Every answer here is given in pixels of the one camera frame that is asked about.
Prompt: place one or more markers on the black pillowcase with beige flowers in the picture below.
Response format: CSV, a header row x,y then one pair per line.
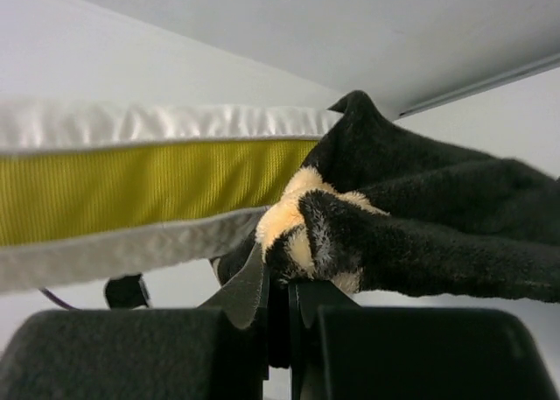
x,y
375,207

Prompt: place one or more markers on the aluminium rail frame right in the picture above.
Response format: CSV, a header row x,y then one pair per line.
x,y
498,80

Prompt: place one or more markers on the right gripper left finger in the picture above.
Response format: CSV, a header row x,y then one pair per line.
x,y
215,351

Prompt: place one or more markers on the white pillow with yellow edge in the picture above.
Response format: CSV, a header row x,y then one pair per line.
x,y
92,190

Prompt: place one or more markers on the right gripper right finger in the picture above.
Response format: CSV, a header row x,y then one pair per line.
x,y
341,350

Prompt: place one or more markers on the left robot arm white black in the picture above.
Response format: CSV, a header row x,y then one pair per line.
x,y
128,292

